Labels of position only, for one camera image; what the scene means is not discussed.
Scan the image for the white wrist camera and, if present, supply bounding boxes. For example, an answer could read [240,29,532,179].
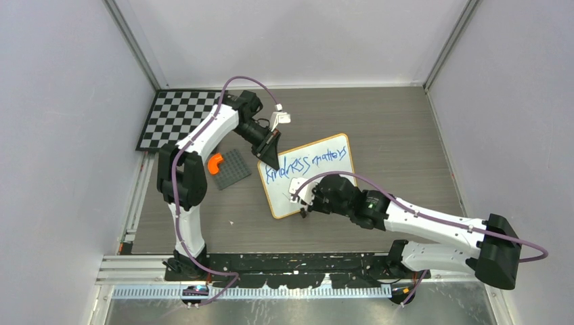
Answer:
[288,177,317,206]
[269,104,291,131]

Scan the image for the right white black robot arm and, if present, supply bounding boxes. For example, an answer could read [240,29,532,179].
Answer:
[290,175,522,290]

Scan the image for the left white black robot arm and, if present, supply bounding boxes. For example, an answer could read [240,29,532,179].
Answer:
[156,91,281,280]

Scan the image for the yellow framed whiteboard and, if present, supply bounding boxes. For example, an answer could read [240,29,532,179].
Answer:
[257,133,355,219]

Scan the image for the orange curved block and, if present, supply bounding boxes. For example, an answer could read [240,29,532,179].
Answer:
[207,153,225,175]

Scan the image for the aluminium frame rail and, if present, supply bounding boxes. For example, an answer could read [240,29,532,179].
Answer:
[95,251,504,301]

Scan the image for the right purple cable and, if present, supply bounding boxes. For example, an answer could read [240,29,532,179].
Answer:
[291,171,549,308]

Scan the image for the grey studded baseplate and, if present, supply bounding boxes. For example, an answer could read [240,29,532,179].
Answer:
[213,149,252,190]

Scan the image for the purple cable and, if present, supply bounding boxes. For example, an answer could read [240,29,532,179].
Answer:
[291,171,549,308]
[170,76,284,306]

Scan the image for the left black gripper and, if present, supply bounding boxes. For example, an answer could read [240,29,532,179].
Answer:
[233,120,281,170]

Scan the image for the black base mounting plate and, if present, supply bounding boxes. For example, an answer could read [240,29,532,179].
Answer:
[163,253,430,289]

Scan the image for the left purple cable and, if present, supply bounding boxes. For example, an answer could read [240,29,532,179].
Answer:
[170,76,284,306]

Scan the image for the black white checkerboard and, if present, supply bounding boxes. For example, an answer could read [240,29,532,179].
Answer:
[135,89,220,152]

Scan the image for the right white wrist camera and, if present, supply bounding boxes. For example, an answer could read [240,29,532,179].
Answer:
[288,177,317,206]

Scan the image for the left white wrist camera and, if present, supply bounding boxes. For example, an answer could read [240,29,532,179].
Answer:
[269,104,291,131]

